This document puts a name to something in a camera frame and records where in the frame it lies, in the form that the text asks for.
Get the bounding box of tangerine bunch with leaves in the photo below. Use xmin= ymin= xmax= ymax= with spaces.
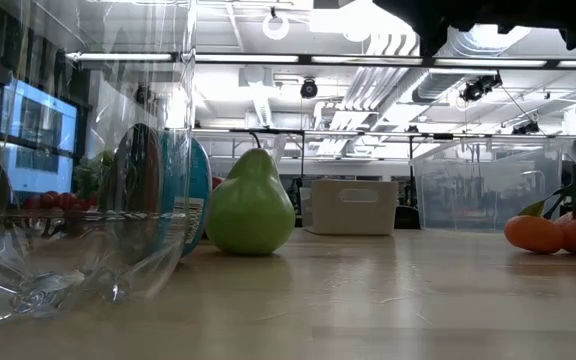
xmin=503 ymin=182 xmax=576 ymax=260

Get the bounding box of green pear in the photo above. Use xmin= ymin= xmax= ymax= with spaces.
xmin=205 ymin=130 xmax=297 ymax=257

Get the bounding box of clear plastic bottle white cap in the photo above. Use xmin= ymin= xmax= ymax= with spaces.
xmin=0 ymin=0 xmax=197 ymax=321

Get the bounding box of gray plastic bin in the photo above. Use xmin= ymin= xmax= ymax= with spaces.
xmin=301 ymin=178 xmax=399 ymax=237

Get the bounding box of green spiky plant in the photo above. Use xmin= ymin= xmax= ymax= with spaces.
xmin=73 ymin=149 xmax=114 ymax=201

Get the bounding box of black rig camera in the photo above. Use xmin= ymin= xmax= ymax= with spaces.
xmin=459 ymin=72 xmax=503 ymax=104
xmin=511 ymin=121 xmax=541 ymax=136

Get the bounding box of black round ceiling camera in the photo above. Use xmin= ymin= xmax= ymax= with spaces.
xmin=299 ymin=77 xmax=319 ymax=100

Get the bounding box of white ceiling ring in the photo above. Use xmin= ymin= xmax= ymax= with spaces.
xmin=261 ymin=10 xmax=291 ymax=41

